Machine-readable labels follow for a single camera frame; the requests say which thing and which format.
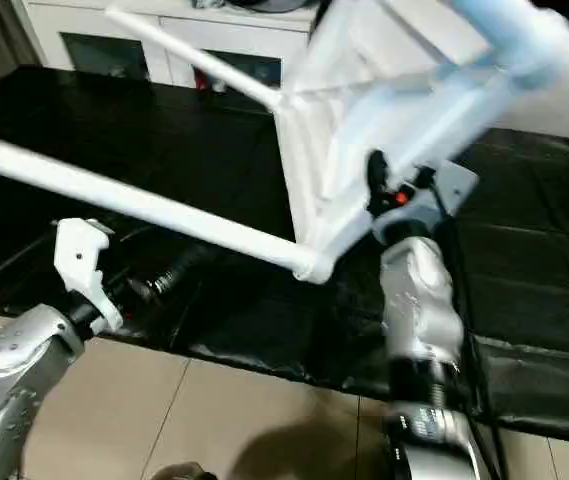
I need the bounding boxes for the white plastic table top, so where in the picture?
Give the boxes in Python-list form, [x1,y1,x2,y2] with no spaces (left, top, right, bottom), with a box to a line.
[276,0,565,287]

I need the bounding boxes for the black work mat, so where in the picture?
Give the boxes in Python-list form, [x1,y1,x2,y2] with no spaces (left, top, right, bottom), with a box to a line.
[0,62,569,446]

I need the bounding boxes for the grey pillow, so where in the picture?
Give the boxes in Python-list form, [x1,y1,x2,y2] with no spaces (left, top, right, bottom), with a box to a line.
[499,58,569,143]

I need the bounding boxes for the white cabinet with glass doors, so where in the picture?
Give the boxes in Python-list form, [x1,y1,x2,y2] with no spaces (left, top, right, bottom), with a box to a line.
[16,0,317,93]

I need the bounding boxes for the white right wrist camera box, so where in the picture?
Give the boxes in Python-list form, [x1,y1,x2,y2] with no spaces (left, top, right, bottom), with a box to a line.
[402,158,483,243]

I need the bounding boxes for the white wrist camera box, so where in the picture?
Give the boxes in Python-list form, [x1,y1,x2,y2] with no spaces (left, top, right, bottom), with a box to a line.
[50,216,127,335]
[402,158,483,243]

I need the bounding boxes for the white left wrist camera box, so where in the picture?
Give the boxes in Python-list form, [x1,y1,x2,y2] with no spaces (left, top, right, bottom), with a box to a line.
[50,216,127,335]

